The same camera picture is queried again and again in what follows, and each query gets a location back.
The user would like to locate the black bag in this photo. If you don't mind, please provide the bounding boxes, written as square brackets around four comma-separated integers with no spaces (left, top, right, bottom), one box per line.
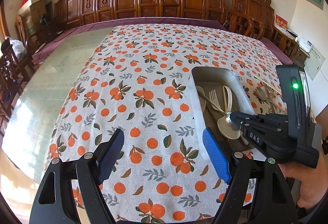
[0,37,11,53]

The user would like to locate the slatted wooden chair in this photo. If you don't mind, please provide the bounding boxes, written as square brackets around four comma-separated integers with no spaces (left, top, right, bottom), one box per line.
[15,14,52,45]

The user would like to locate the cream chopstick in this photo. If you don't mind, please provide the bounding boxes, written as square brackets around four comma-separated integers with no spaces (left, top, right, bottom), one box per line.
[254,76,282,96]

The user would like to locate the white small device box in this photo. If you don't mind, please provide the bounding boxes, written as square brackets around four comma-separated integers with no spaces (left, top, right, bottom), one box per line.
[298,40,313,53]

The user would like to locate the rectangular metal tray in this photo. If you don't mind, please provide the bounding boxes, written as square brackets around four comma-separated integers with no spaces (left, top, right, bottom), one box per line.
[188,66,259,163]

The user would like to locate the wooden side table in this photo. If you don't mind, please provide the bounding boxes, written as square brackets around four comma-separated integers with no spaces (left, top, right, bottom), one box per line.
[292,34,311,69]

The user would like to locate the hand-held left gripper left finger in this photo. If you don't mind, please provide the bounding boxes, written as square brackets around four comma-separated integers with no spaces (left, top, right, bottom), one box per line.
[29,128,125,224]

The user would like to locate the metal spoon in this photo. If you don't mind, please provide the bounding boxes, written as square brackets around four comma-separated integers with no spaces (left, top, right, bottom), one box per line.
[255,86,285,112]
[197,89,241,131]

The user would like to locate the cream long spoon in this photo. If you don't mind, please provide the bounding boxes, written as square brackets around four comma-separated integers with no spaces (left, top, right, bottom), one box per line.
[222,85,234,115]

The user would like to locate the clear plastic bag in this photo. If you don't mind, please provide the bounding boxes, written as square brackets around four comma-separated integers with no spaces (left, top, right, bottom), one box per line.
[10,39,25,58]

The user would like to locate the carved wooden armchair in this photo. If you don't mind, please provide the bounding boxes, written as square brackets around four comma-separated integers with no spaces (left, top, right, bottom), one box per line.
[223,0,301,60]

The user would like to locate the red desk calendar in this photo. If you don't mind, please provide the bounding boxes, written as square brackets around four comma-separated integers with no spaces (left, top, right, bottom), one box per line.
[274,14,289,33]

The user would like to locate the inlaid dark wooden chair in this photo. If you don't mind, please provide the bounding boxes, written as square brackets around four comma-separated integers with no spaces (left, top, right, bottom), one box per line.
[0,45,29,112]

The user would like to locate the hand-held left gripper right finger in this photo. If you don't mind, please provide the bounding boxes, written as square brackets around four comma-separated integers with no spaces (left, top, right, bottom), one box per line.
[202,128,299,224]

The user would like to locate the white electrical panel door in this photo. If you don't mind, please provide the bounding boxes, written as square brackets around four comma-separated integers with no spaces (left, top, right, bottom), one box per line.
[305,45,326,80]

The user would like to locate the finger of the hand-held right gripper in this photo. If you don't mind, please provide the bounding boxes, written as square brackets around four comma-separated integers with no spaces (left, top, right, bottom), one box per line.
[239,124,268,149]
[229,111,260,125]

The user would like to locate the white soup spoon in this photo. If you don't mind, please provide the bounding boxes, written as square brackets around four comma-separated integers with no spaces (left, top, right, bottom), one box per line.
[217,116,242,140]
[196,86,207,115]

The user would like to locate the orange print tablecloth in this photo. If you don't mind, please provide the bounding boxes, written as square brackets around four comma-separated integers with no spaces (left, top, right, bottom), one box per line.
[50,24,290,224]

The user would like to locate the cream fork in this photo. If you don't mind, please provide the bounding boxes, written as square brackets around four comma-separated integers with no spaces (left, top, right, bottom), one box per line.
[209,89,227,113]

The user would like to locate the person's right hand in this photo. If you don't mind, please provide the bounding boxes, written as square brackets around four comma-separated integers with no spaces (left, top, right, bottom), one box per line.
[279,159,328,215]

